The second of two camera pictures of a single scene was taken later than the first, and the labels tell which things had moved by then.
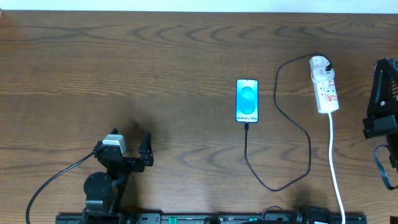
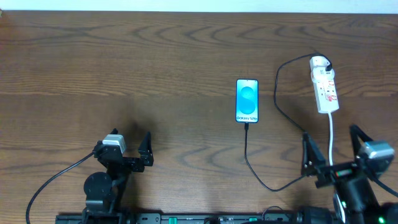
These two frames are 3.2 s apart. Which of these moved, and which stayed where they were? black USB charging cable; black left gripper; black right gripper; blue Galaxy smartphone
Moved: black right gripper
Stayed: black USB charging cable; black left gripper; blue Galaxy smartphone
